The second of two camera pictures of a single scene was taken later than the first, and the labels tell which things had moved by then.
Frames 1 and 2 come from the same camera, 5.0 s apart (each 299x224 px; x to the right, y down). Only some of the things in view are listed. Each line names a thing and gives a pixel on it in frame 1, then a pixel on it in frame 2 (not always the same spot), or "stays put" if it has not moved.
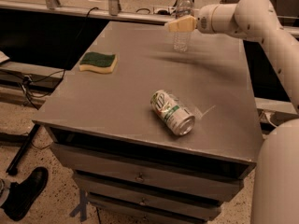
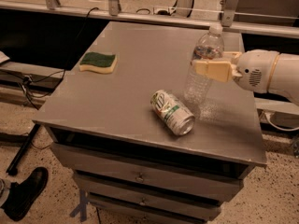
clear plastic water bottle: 184,7 → 198,90
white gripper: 204,22 → 253,70
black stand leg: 12,169 stays put
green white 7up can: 175,115 stays put
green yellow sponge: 98,63 stays put
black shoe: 22,196 stays put
